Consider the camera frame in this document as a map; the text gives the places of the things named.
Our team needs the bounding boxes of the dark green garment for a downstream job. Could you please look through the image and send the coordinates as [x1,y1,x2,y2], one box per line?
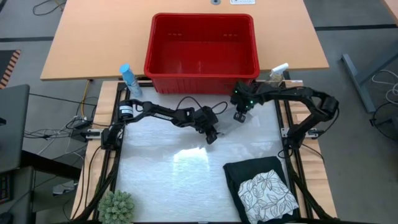
[223,156,297,224]

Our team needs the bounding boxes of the white leaf-print cloth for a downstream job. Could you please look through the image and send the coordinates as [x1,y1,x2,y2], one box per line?
[237,169,300,224]

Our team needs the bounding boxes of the red plastic laundry basket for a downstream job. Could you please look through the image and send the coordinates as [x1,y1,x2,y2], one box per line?
[143,12,261,95]

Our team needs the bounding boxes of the clear spray bottle white trigger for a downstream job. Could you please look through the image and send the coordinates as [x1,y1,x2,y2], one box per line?
[267,62,290,88]

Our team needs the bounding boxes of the wooden table side board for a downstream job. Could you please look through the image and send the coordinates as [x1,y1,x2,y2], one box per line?
[70,80,121,220]
[285,80,338,219]

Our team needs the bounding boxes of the blue spray bottle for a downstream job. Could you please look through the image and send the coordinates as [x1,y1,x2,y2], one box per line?
[119,63,144,98]

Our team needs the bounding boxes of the grey desk leg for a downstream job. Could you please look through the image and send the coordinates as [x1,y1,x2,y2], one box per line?
[341,39,398,113]

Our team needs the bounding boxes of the small green potted plant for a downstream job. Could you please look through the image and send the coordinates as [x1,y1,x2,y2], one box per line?
[98,190,136,224]

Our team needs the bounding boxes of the light wooden desk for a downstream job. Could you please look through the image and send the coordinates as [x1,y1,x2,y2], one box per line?
[40,0,330,81]
[382,0,398,24]

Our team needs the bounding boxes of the black side desk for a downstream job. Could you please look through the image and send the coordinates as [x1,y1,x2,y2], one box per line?
[0,149,82,224]

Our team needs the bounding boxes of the black aluminium table frame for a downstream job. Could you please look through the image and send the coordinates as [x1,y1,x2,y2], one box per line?
[74,79,340,224]

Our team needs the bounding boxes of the yellow cable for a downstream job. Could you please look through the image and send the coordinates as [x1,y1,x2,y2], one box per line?
[80,80,91,119]

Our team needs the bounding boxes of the black floor cable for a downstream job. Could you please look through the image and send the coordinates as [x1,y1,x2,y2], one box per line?
[32,0,68,16]
[369,101,398,151]
[29,92,98,107]

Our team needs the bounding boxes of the white floor cable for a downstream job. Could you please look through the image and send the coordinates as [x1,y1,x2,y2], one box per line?
[371,68,398,106]

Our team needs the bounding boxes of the grey floor cable bundle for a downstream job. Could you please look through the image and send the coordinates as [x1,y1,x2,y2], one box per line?
[23,116,91,162]

